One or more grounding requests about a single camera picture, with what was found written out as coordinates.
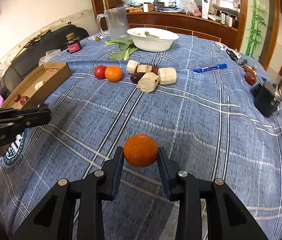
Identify large dried red date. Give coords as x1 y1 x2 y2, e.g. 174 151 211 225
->
19 96 29 106

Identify orange tangerine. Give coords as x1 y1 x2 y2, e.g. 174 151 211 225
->
123 134 158 168
105 66 123 82

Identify white corn cob piece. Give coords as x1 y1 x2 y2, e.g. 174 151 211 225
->
34 81 45 90

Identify brown cardboard tray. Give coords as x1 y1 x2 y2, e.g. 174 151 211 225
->
2 62 71 110

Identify clear plastic bag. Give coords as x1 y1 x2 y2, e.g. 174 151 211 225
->
38 49 61 66

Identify blue plaid tablecloth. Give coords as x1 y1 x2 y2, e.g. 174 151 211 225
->
0 35 282 239

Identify pink labelled jar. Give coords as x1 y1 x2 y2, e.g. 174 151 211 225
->
66 33 82 54

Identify black leather sofa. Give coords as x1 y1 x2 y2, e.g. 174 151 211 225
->
0 24 89 99

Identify far red tomato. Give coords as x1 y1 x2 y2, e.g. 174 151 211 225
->
94 65 107 79

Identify black mug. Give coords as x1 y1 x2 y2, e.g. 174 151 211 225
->
250 79 282 118

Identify dark date among corn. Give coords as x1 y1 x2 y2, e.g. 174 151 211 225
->
130 73 144 84

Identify white corn piece left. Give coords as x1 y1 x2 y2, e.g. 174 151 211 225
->
126 60 140 75

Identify red dates by mug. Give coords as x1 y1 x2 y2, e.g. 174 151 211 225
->
244 66 257 86

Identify green leafy vegetable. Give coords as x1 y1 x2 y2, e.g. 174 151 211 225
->
105 38 139 61

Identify white corn piece middle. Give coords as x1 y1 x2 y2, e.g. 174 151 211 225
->
137 64 152 73

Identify clear glass pitcher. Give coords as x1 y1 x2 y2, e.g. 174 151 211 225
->
96 7 129 40

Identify white corn piece front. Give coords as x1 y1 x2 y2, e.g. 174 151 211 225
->
138 72 160 93

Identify blue pen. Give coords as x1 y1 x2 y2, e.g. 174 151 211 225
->
193 63 227 73

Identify white corn piece right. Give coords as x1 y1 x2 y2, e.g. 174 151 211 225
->
158 68 177 85

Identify white ceramic bowl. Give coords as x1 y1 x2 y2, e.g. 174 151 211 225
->
127 27 179 52

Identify wooden sideboard cabinet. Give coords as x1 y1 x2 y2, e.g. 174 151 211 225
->
127 12 243 49

